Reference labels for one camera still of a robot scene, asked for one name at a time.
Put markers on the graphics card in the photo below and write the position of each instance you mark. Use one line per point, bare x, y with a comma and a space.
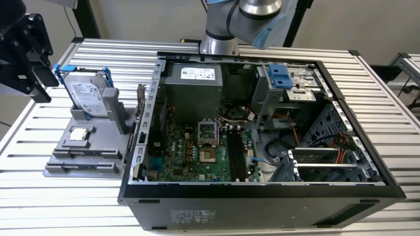
140, 93

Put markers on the blue drive latch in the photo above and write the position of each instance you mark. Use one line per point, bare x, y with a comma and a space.
278, 73

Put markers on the black PC case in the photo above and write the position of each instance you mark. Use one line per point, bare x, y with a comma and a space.
229, 209

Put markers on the blue disk carrier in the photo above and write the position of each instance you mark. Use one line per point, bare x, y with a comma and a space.
66, 68

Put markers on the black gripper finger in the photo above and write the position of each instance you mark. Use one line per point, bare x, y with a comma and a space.
37, 37
16, 66

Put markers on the metal disk bay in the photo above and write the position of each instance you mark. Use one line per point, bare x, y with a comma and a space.
324, 165

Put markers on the silver CPU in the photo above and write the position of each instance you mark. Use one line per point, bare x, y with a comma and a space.
77, 134

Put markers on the green motherboard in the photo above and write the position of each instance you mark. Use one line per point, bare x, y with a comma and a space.
177, 157

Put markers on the RAM stick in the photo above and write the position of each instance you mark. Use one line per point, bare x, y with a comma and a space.
80, 168
85, 153

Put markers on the grey parts rack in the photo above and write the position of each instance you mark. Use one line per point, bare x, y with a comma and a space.
104, 140

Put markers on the CPU socket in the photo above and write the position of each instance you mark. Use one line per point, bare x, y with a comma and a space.
208, 154

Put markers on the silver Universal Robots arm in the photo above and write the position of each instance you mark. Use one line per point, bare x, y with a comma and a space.
258, 9

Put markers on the silver hard disk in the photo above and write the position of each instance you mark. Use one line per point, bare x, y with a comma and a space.
86, 93

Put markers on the silver drive cage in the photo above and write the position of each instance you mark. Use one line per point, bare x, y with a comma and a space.
262, 98

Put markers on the black chipset chip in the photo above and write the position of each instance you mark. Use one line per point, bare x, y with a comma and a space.
178, 171

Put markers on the black RAM slot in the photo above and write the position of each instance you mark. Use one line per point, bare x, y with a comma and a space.
232, 152

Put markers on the metal slat side table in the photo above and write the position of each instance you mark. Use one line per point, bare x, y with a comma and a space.
406, 61

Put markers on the grey power supply unit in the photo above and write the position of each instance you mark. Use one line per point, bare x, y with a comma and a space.
189, 98

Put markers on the black upright post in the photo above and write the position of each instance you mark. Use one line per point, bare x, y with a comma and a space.
88, 24
296, 29

